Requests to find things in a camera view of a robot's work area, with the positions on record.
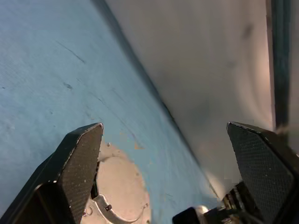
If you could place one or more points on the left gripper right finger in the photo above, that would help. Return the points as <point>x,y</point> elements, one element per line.
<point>264,168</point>

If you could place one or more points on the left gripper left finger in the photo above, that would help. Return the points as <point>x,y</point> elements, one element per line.
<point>70,177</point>

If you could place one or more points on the silver slotted rotor disc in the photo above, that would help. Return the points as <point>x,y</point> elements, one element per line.
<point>119,177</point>

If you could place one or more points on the dark vertical post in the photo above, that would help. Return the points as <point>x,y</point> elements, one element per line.
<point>280,70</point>

